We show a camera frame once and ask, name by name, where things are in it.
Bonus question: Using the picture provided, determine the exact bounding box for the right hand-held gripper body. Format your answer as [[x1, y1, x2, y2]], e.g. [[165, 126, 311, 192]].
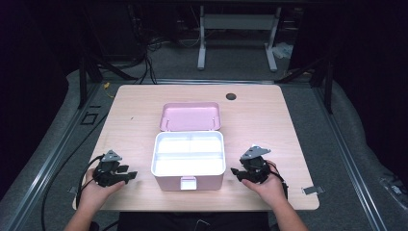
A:
[[240, 144, 272, 185]]

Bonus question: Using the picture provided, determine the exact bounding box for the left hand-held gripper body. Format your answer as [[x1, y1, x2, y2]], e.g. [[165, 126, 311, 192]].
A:
[[92, 149, 128, 189]]

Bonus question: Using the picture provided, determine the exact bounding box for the white divided tray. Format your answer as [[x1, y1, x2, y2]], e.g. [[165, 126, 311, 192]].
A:
[[151, 130, 227, 178]]

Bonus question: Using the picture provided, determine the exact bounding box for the pink storage box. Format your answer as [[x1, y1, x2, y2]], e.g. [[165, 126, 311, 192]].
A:
[[150, 101, 227, 193]]

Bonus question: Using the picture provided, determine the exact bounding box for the person's left hand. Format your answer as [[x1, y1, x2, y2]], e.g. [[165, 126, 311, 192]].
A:
[[76, 167, 126, 212]]

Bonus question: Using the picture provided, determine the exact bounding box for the person's right hand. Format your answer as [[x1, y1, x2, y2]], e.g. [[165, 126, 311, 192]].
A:
[[241, 160, 288, 208]]

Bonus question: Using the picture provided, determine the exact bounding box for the grey metal clip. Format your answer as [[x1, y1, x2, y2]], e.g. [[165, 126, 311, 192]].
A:
[[301, 185, 325, 195]]

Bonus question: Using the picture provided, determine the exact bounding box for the person's dark clothing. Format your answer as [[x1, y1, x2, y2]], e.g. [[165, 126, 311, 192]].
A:
[[116, 211, 271, 231]]

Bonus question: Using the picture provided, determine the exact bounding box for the yellow tag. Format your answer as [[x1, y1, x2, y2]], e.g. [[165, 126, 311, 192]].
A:
[[102, 82, 115, 99]]

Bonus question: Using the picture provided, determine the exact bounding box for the black metal stand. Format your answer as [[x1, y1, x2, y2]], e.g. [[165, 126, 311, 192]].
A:
[[78, 56, 104, 110], [309, 57, 335, 115]]

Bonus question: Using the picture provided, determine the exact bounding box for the clear plastic bag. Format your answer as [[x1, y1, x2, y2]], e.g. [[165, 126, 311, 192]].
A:
[[272, 41, 294, 60]]

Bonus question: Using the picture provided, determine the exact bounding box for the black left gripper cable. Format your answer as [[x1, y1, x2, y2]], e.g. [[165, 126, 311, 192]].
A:
[[75, 154, 106, 208]]

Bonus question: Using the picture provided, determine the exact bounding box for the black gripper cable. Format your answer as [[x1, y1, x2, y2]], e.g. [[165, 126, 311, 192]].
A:
[[75, 154, 106, 208], [268, 161, 290, 200]]

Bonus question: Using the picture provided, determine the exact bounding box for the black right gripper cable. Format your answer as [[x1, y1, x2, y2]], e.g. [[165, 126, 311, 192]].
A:
[[268, 161, 290, 200]]

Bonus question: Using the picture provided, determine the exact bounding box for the black floor cable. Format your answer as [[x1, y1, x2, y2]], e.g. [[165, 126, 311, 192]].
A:
[[40, 112, 110, 231]]

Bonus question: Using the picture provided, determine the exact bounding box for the aluminium floor rail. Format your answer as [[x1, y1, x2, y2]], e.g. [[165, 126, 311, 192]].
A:
[[0, 84, 104, 231], [312, 87, 389, 231]]

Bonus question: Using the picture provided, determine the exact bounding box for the bundle of black cables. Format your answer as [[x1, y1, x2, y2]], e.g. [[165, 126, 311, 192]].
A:
[[95, 35, 181, 86]]

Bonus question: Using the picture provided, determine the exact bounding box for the white metal table frame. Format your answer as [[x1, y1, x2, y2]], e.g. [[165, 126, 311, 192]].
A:
[[196, 5, 283, 73]]

